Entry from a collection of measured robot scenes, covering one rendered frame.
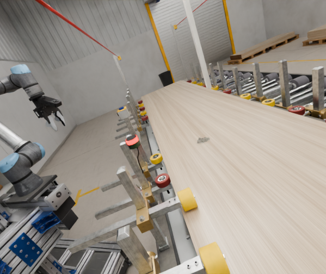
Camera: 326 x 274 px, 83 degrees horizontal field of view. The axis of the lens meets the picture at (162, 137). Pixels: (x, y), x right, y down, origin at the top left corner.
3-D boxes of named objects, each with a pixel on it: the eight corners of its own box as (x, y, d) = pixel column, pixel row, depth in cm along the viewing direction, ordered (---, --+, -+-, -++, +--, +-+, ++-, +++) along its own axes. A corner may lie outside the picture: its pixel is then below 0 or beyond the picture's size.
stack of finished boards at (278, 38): (295, 35, 720) (294, 30, 713) (241, 58, 700) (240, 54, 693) (279, 38, 789) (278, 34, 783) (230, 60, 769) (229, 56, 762)
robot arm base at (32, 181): (13, 197, 112) (1, 185, 108) (34, 180, 125) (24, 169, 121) (28, 196, 106) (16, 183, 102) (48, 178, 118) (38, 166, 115)
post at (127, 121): (146, 167, 153) (122, 119, 136) (146, 163, 158) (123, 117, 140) (151, 164, 153) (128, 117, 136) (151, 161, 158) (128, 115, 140)
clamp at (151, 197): (146, 205, 96) (142, 198, 94) (144, 189, 108) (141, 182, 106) (156, 201, 96) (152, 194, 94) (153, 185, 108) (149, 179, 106)
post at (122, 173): (163, 252, 85) (115, 172, 66) (161, 245, 88) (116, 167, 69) (169, 249, 85) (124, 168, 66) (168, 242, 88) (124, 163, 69)
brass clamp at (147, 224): (140, 234, 69) (134, 225, 67) (139, 208, 81) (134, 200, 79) (155, 228, 69) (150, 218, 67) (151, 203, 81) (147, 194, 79)
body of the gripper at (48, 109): (49, 114, 108) (36, 94, 103) (59, 110, 104) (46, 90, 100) (38, 119, 102) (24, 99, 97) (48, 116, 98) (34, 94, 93)
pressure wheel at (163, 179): (163, 200, 98) (155, 184, 93) (160, 191, 105) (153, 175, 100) (177, 194, 98) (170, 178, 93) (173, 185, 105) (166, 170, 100)
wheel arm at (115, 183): (103, 193, 122) (100, 188, 120) (104, 190, 125) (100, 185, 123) (164, 167, 122) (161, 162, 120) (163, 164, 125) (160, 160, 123)
